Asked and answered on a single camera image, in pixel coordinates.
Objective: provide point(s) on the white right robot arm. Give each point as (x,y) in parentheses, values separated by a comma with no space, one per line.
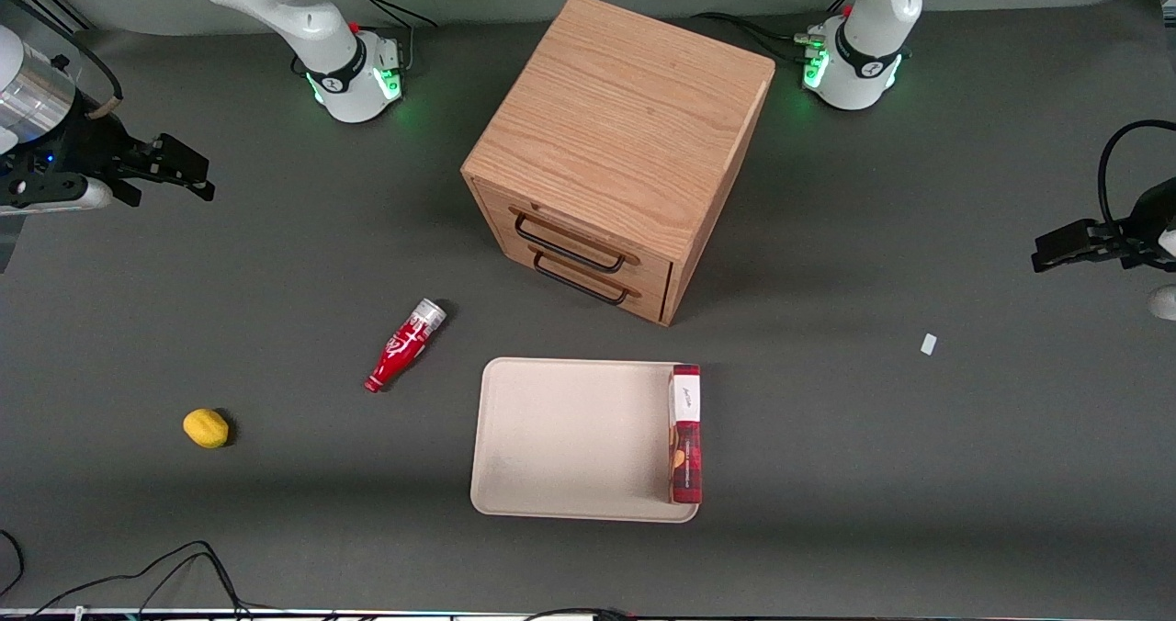
(312,24)

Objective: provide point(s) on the small white paper piece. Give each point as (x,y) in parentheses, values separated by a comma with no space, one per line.
(929,344)

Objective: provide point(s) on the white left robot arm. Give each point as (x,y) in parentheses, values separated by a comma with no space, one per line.
(873,42)

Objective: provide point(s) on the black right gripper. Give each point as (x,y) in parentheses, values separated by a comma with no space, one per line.
(84,146)

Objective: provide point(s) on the yellow lemon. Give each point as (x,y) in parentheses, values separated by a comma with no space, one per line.
(206,428)

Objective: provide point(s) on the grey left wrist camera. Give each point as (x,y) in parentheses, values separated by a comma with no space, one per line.
(1165,303)

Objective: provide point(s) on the beige plastic tray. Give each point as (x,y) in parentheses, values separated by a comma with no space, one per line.
(570,437)

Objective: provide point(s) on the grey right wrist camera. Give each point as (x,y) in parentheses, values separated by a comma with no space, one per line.
(64,197)

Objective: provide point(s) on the red coke bottle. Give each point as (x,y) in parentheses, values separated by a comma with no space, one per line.
(400,350)

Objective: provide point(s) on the aluminium frame rail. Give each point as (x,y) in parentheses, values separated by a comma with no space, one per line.
(55,10)

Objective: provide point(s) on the wooden drawer cabinet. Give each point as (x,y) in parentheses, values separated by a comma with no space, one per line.
(625,125)

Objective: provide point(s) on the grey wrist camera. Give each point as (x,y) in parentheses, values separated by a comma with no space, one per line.
(1165,303)
(64,197)

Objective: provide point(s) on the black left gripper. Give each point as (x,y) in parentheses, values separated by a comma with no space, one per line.
(1149,220)

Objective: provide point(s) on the red tartan cookie box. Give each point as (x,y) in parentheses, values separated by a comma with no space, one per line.
(687,456)

